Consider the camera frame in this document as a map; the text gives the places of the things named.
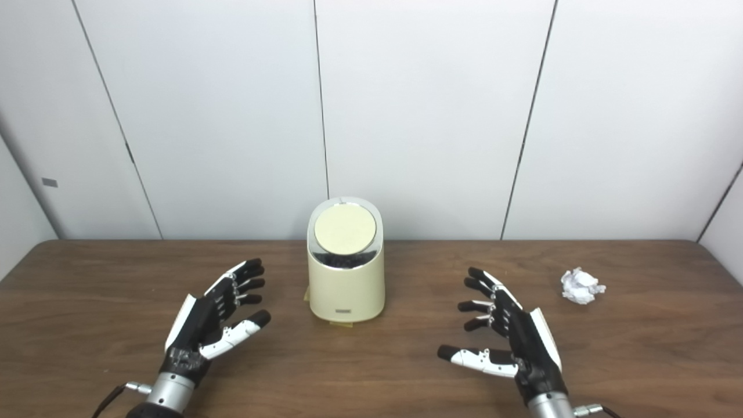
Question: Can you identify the white and black left hand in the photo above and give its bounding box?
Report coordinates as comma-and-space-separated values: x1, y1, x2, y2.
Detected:
160, 259, 272, 387

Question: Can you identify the white and black right hand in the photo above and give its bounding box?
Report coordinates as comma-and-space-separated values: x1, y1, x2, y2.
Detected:
437, 267, 568, 406

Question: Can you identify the white paper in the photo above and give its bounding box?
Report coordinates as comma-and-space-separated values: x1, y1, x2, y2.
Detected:
561, 267, 607, 305

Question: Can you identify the cream-colored bin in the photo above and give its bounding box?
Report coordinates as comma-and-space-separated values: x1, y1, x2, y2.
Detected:
306, 197, 386, 323

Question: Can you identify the cream round bin lid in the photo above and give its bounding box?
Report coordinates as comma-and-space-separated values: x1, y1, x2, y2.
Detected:
314, 204, 377, 255

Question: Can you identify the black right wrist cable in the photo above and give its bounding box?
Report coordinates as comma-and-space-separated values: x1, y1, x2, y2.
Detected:
572, 403, 622, 418

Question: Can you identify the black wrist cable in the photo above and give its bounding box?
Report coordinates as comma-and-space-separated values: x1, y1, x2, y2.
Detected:
572, 403, 622, 418
92, 381, 153, 418

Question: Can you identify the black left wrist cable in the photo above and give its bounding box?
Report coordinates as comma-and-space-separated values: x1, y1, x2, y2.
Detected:
92, 381, 153, 418

